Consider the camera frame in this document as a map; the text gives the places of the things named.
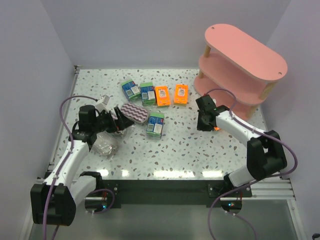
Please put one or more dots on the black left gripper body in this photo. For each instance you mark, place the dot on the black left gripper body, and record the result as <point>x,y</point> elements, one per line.
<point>114,121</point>

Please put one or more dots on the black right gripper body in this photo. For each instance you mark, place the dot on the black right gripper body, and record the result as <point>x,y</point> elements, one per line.
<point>203,116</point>

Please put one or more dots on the green sponge pack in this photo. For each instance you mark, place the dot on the green sponge pack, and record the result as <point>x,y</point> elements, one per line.
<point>155,124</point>
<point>148,96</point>
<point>130,90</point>

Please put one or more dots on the orange sponge box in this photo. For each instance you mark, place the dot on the orange sponge box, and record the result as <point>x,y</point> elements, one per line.
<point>162,96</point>
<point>181,94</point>

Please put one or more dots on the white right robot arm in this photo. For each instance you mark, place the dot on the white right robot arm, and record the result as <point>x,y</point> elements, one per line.
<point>265,155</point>

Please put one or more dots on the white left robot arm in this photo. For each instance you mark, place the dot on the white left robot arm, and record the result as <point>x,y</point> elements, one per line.
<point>54,202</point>

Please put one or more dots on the pink three-tier shelf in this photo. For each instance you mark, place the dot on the pink three-tier shelf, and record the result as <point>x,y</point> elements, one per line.
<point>237,68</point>

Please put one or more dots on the purple striped sponge in wrap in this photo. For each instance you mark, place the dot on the purple striped sponge in wrap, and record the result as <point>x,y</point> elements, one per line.
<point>136,113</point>

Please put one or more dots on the grey scrubber in wrap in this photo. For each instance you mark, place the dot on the grey scrubber in wrap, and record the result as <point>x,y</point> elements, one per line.
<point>105,145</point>

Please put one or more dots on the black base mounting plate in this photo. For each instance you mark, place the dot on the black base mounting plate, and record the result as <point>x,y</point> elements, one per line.
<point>156,192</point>

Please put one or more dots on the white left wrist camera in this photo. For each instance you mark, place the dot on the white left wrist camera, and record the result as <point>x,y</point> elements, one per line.
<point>102,103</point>

